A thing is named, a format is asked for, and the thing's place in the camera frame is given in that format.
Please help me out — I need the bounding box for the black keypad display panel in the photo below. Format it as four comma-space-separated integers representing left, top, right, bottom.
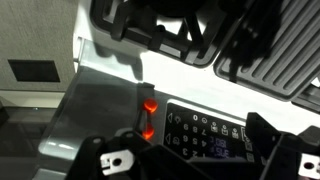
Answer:
163, 103, 257, 162

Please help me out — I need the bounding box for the orange stove switch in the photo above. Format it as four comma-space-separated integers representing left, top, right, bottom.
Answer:
143, 98, 158, 113
142, 123, 154, 140

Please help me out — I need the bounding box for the white toy stove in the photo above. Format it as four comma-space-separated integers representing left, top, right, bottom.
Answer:
32, 0, 320, 180

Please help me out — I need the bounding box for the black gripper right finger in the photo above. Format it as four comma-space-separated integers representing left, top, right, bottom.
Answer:
245, 112, 320, 180

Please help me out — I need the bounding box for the black ribbed griddle plate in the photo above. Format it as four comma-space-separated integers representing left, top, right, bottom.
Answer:
213, 0, 320, 101

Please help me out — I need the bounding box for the top orange stove switch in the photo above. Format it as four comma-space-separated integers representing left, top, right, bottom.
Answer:
143, 98, 158, 113

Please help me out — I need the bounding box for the black burner grate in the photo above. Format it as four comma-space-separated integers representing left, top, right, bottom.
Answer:
89, 0, 250, 68

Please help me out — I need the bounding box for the black floor panel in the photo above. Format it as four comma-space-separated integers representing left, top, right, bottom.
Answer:
8, 59, 60, 82

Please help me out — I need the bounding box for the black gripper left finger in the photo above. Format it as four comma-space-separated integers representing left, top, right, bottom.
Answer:
65, 106, 214, 180

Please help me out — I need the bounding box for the bottom orange stove switch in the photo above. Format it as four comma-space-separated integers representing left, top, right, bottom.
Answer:
142, 123, 154, 140

